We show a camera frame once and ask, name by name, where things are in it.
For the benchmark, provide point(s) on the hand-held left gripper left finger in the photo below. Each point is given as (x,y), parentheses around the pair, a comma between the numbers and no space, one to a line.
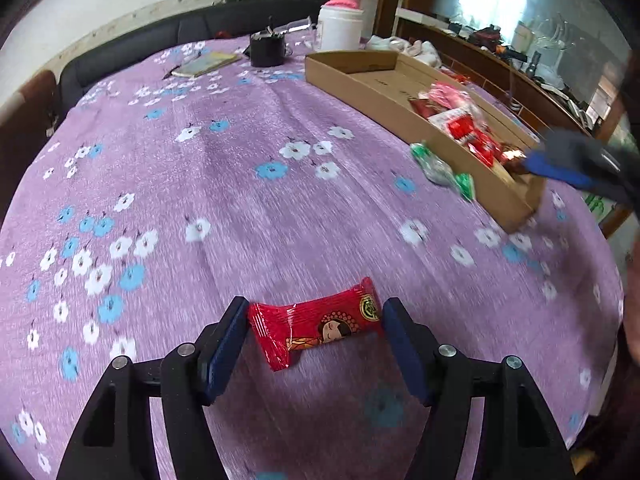
(225,350)

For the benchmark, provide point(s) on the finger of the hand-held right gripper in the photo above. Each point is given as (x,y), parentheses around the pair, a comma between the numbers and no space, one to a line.
(555,167)

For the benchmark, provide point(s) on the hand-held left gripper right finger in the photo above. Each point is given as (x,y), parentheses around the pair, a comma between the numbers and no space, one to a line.
(405,350)

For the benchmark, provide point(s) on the red packet with green emblem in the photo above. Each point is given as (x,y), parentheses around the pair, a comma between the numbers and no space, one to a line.
(310,325)

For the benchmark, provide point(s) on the pile of snack packets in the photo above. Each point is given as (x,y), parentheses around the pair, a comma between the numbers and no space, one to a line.
(460,125)

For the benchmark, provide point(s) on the cardboard box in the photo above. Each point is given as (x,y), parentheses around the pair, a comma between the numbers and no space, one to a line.
(370,85)

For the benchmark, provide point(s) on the wooden sideboard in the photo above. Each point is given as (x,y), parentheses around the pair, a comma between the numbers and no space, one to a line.
(500,72)

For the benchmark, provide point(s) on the green clear candy packet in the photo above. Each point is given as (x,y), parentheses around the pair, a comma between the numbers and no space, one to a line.
(437,170)

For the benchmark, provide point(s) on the white cloth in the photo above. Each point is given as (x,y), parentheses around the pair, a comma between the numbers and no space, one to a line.
(415,49)

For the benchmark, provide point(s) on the white jar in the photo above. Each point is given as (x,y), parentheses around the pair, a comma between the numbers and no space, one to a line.
(340,30)

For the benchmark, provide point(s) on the black pen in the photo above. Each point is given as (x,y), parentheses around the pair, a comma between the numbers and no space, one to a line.
(170,72)

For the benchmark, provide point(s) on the notebook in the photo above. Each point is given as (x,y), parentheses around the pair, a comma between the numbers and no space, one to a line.
(205,64)

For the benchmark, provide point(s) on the brown armchair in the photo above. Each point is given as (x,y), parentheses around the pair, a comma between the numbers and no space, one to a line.
(25,135)

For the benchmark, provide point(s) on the black container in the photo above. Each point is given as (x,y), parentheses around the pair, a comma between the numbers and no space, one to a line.
(267,52)

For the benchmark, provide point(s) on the black sofa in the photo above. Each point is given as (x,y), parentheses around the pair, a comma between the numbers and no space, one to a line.
(150,40)

